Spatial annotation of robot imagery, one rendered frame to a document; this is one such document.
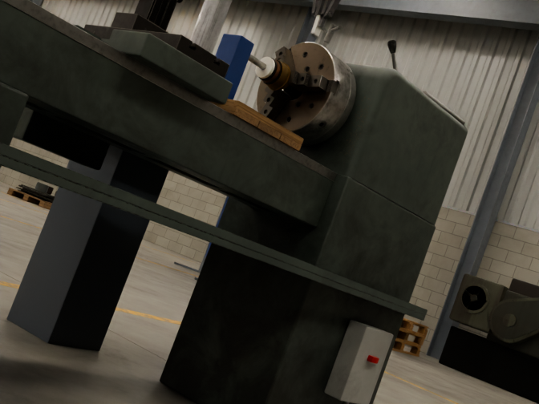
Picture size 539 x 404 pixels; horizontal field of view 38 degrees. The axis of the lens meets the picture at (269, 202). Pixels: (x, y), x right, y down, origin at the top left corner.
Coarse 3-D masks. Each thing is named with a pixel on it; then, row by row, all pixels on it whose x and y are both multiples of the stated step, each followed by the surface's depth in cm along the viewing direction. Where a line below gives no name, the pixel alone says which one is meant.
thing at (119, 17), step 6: (114, 18) 214; (120, 18) 212; (126, 18) 211; (132, 18) 209; (138, 18) 208; (144, 18) 210; (114, 24) 213; (120, 24) 211; (126, 24) 210; (132, 24) 208; (138, 24) 209; (144, 24) 210; (150, 24) 211; (150, 30) 212; (156, 30) 213; (162, 30) 215
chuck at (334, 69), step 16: (304, 48) 254; (320, 48) 250; (304, 64) 252; (320, 64) 248; (336, 64) 246; (336, 80) 243; (304, 96) 248; (320, 96) 244; (336, 96) 244; (288, 112) 250; (304, 112) 246; (320, 112) 242; (336, 112) 246; (288, 128) 248; (304, 128) 246; (320, 128) 248
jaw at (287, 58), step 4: (280, 48) 256; (284, 48) 254; (276, 52) 256; (280, 52) 255; (284, 52) 254; (288, 52) 255; (276, 56) 256; (280, 56) 252; (284, 56) 251; (288, 56) 254; (292, 56) 256; (280, 60) 248; (284, 60) 250; (288, 60) 253; (292, 60) 255; (288, 64) 251; (292, 64) 254; (292, 68) 252
